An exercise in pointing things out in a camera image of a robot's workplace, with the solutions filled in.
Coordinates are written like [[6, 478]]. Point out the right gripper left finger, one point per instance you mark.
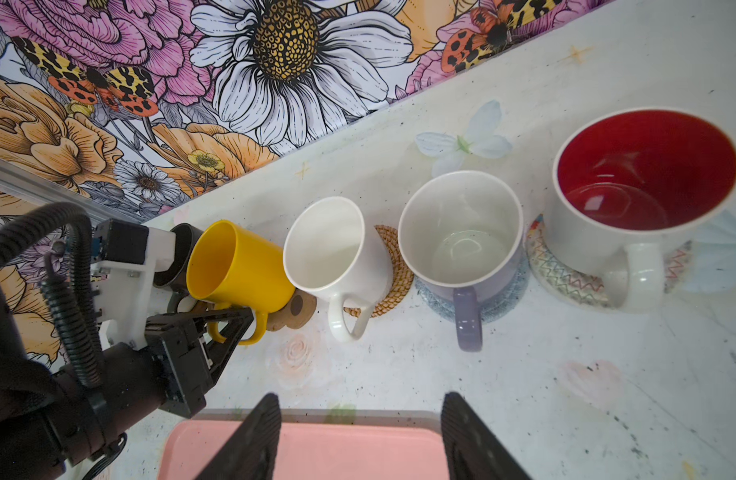
[[251, 451]]

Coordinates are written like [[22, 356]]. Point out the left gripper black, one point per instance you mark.
[[182, 359]]

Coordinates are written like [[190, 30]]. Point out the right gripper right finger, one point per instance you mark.
[[472, 450]]

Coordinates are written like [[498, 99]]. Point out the yellow mug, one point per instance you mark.
[[232, 267]]

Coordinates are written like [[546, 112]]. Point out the light blue woven coaster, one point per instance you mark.
[[493, 309]]

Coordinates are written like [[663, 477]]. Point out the multicolour woven round coaster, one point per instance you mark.
[[587, 291]]

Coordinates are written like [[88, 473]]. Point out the lavender mug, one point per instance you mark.
[[461, 236]]

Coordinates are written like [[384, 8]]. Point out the red inside white mug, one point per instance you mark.
[[628, 190]]

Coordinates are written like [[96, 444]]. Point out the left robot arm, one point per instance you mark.
[[49, 420]]

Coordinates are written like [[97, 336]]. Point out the paw shaped wooden coaster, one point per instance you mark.
[[296, 313]]

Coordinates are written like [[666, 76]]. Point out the woven rattan round coaster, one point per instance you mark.
[[401, 279]]

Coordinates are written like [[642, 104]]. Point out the pink rectangular tray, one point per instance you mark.
[[338, 443]]

